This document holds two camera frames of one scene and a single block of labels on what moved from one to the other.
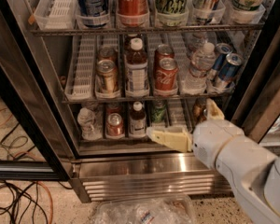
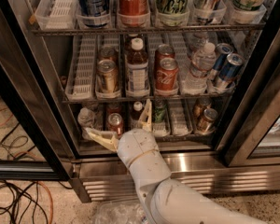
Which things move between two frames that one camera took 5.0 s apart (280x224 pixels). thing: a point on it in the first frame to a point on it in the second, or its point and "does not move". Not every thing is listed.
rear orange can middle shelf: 106,52 does not move
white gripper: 214,142 to 136,146
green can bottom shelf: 159,111 does not move
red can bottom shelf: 115,125 does not move
